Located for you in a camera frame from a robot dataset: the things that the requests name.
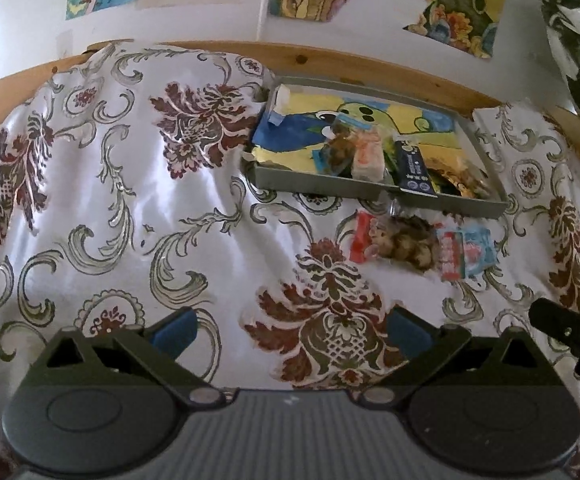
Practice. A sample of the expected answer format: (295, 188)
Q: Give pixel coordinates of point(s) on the floral printed blanket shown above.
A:
(120, 185)

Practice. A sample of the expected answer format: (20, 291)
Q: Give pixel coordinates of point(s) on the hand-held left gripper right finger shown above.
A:
(410, 334)

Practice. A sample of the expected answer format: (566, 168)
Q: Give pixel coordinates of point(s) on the grey metal tray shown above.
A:
(320, 185)

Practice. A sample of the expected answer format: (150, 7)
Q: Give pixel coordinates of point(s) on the white blue painted block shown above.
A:
(280, 105)

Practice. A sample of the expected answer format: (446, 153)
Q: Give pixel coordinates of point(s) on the gold foil snack wrapper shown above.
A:
(462, 180)

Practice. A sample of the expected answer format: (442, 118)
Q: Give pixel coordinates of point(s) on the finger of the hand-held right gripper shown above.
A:
(552, 316)

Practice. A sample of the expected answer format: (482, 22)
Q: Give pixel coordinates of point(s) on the clear nut bag red label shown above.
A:
(410, 245)

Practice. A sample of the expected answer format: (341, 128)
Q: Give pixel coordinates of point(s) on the flower print wall poster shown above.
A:
(460, 10)

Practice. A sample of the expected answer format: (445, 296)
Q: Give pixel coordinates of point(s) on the teal snack packet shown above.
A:
(322, 161)

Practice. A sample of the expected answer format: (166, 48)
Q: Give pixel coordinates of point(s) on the red white snack packet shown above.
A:
(450, 255)

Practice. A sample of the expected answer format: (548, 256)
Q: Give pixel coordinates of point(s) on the orange white snack packet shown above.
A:
(367, 157)

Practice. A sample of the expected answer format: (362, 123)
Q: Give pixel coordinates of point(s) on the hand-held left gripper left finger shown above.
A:
(175, 331)

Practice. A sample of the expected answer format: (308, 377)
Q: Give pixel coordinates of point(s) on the light blue snack packet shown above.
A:
(477, 247)

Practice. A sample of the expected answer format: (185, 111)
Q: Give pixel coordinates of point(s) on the dark blue snack packet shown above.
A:
(412, 170)

